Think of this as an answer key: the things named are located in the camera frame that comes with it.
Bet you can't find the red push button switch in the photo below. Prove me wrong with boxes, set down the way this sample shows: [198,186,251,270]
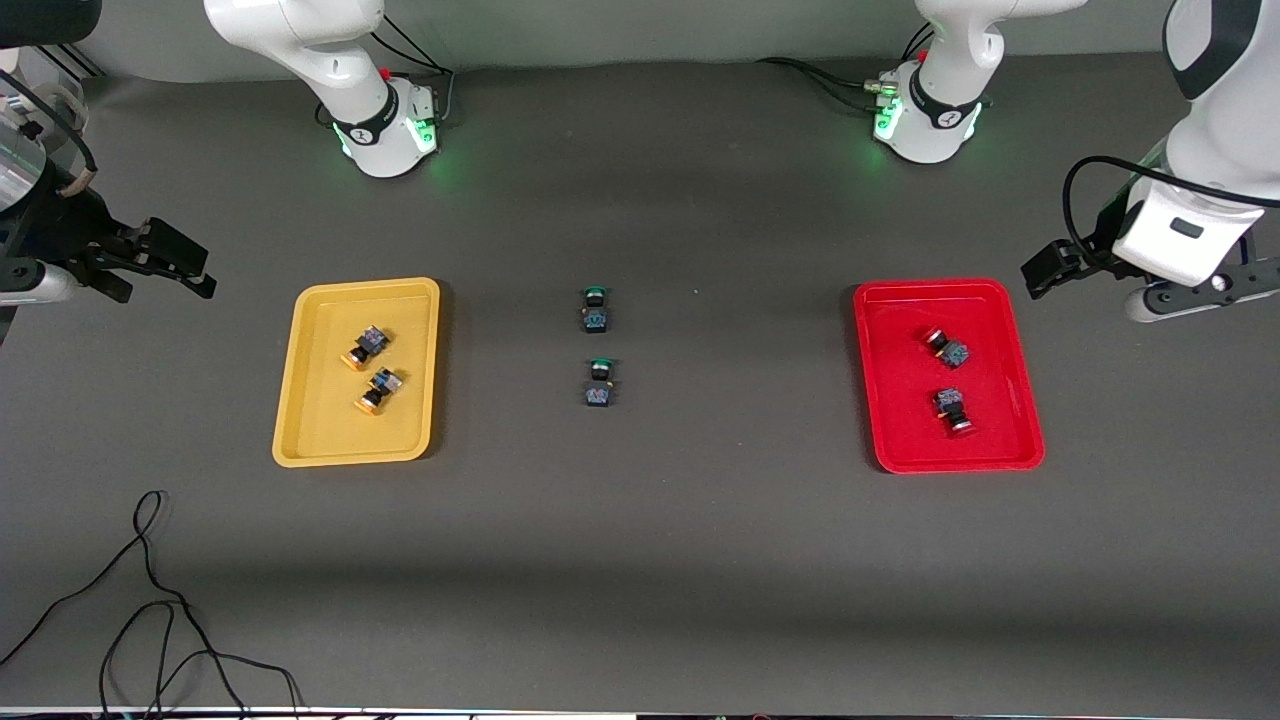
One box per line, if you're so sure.
[922,326,972,370]
[933,387,977,437]

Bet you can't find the yellow push button switch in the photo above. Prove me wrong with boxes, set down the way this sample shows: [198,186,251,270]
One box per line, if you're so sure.
[354,367,403,416]
[342,324,389,371]

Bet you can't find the red plastic tray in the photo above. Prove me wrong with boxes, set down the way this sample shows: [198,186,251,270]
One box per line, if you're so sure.
[853,278,1047,474]

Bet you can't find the yellow plastic tray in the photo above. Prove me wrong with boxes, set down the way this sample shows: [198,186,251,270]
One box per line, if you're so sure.
[272,277,442,468]

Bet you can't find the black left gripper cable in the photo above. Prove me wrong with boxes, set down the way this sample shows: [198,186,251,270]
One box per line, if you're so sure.
[1063,156,1280,273]

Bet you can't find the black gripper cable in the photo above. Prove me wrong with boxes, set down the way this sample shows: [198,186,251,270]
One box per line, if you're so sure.
[0,70,99,196]
[1063,156,1280,273]

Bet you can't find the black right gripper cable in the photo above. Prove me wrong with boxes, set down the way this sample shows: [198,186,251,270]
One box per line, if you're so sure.
[0,70,99,196]

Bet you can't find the aluminium frame rail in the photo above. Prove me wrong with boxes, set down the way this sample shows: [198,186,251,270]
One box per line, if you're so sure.
[30,45,101,81]

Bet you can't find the thin black loose cable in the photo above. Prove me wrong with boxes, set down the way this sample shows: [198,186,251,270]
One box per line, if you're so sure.
[0,490,303,720]

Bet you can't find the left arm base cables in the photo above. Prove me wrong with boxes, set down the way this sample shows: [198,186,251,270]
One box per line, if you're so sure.
[755,25,936,116]

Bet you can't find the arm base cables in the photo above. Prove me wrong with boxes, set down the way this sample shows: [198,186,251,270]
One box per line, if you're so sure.
[315,15,456,131]
[755,25,936,116]

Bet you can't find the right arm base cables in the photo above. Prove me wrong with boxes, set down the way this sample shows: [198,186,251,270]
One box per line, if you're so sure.
[315,15,456,131]

